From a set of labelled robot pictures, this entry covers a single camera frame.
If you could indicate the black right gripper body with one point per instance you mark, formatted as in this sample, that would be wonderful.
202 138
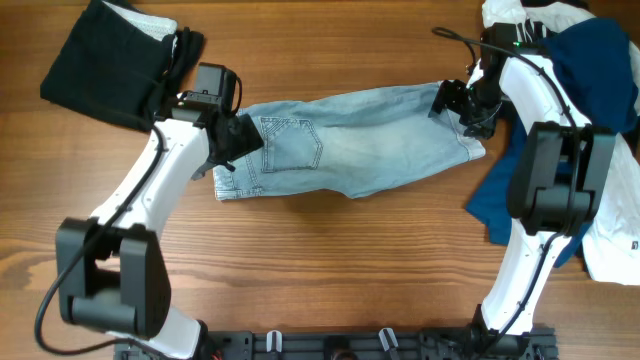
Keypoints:
476 108

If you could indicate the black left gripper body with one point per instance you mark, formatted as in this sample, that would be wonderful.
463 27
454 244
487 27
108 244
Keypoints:
242 140

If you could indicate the light blue denim shorts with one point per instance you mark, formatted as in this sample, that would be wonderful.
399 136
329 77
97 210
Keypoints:
357 144

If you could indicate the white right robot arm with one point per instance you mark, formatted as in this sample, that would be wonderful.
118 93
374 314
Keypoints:
556 187

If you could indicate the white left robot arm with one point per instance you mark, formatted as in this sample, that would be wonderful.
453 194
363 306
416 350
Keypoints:
112 277

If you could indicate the dark blue t-shirt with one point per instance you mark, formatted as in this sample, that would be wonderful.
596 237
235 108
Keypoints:
592 62

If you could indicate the white mesh folded garment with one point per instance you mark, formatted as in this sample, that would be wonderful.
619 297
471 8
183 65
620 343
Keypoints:
153 26

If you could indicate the folded black garment stack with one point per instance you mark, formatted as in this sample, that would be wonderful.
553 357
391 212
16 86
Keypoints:
110 71

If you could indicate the white printed t-shirt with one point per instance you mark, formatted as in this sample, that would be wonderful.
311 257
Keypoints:
611 243

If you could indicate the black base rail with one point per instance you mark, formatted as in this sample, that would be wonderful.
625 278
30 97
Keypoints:
438 344

